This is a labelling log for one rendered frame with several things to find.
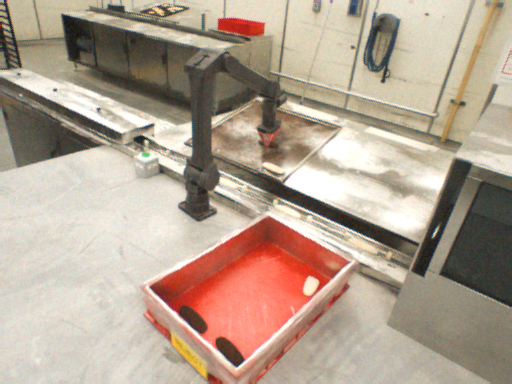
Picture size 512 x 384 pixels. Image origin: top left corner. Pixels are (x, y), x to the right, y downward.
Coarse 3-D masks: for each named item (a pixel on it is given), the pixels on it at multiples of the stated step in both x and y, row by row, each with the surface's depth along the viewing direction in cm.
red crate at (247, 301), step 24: (264, 240) 119; (240, 264) 109; (264, 264) 109; (288, 264) 110; (192, 288) 99; (216, 288) 100; (240, 288) 100; (264, 288) 101; (288, 288) 102; (144, 312) 89; (216, 312) 93; (240, 312) 93; (264, 312) 94; (288, 312) 95; (168, 336) 84; (216, 336) 87; (240, 336) 87; (264, 336) 88
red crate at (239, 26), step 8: (224, 24) 462; (232, 24) 456; (240, 24) 450; (248, 24) 444; (256, 24) 453; (264, 24) 469; (232, 32) 461; (240, 32) 455; (248, 32) 449; (256, 32) 460
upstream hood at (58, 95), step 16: (0, 80) 214; (16, 80) 207; (32, 80) 210; (48, 80) 212; (32, 96) 197; (48, 96) 189; (64, 96) 191; (80, 96) 193; (64, 112) 182; (80, 112) 174; (96, 112) 176; (112, 112) 178; (128, 112) 179; (96, 128) 169; (112, 128) 161; (128, 128) 163; (144, 128) 168
